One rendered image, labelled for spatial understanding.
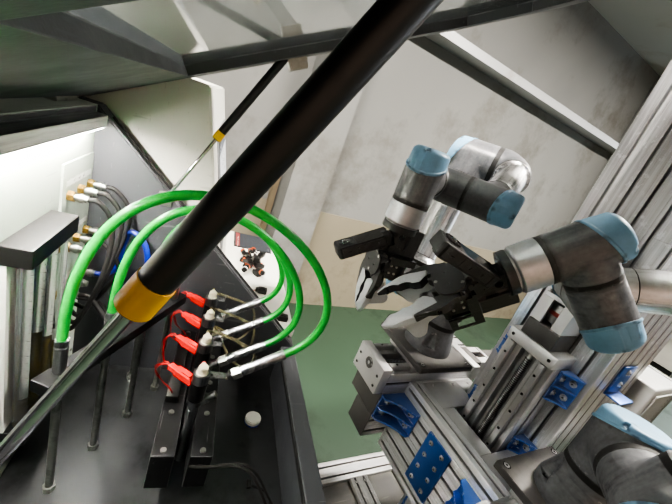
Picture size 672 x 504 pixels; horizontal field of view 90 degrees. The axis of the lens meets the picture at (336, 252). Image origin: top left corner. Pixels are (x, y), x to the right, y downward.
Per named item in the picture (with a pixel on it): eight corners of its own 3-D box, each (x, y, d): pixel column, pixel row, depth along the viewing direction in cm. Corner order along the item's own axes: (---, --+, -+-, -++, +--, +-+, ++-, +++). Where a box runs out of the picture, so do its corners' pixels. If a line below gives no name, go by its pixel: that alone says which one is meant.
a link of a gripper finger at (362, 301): (381, 321, 74) (397, 285, 71) (357, 317, 72) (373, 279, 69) (376, 312, 77) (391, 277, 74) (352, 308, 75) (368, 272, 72)
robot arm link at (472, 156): (418, 310, 102) (508, 141, 95) (376, 286, 108) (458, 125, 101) (424, 306, 113) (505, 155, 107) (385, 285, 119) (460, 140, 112)
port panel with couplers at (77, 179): (71, 323, 66) (86, 170, 56) (50, 320, 65) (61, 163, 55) (95, 289, 77) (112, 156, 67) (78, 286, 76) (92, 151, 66)
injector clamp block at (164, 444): (196, 511, 64) (213, 455, 59) (136, 514, 60) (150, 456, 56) (209, 377, 94) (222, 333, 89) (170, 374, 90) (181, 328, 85)
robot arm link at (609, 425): (619, 463, 71) (661, 416, 67) (651, 522, 59) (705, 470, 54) (560, 431, 74) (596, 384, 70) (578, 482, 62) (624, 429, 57)
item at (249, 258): (268, 282, 123) (272, 269, 122) (239, 276, 120) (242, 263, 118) (264, 255, 143) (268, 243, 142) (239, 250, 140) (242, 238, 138)
